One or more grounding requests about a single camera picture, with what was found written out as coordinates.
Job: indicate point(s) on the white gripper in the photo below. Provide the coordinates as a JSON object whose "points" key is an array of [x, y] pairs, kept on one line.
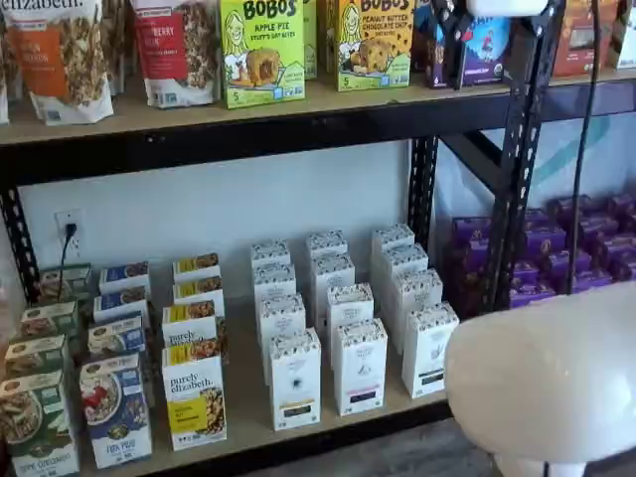
{"points": [[507, 6]]}

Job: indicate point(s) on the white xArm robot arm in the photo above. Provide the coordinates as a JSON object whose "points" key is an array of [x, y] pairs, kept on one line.
{"points": [[546, 372]]}

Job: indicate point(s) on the purple chocolate chip snack box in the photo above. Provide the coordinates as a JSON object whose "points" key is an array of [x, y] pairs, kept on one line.
{"points": [[487, 54]]}

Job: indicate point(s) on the orange brown snack box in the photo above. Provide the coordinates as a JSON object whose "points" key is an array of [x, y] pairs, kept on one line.
{"points": [[571, 49]]}

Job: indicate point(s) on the wooden shelf board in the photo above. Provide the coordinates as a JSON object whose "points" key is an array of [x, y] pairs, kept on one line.
{"points": [[571, 82], [149, 119], [243, 397]]}

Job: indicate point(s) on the green Bobo's apple pie box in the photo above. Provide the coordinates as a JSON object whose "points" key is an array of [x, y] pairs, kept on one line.
{"points": [[263, 49], [310, 30]]}

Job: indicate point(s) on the white snack box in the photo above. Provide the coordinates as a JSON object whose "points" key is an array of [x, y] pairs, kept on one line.
{"points": [[627, 45]]}

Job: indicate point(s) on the white tea box pale strip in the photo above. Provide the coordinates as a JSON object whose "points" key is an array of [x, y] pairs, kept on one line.
{"points": [[392, 236], [417, 288], [405, 258], [422, 348]]}

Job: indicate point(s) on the white tea box pink strip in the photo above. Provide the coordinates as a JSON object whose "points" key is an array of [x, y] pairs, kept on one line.
{"points": [[360, 363], [350, 303], [325, 242], [333, 270]]}

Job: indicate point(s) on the white yellow purely elizabeth box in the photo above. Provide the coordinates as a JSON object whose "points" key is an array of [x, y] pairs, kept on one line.
{"points": [[196, 266], [196, 290], [191, 392], [189, 323]]}

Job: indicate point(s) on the green cereal box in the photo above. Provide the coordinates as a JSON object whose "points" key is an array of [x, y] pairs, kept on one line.
{"points": [[35, 427], [77, 283], [47, 320], [35, 355]]}

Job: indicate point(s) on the red label granola bag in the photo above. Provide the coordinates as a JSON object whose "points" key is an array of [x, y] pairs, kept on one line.
{"points": [[169, 54]]}

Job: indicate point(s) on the white granola bag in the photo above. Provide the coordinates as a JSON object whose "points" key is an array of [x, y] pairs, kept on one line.
{"points": [[4, 99], [118, 45]]}

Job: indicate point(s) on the orange label granola bag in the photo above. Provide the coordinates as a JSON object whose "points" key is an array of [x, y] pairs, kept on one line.
{"points": [[59, 59]]}

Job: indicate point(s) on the black metal shelf frame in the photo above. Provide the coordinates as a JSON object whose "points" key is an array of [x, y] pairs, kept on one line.
{"points": [[199, 159], [522, 199]]}

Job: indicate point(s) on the white wall outlet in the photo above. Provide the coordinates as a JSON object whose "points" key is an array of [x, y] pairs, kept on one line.
{"points": [[62, 218]]}

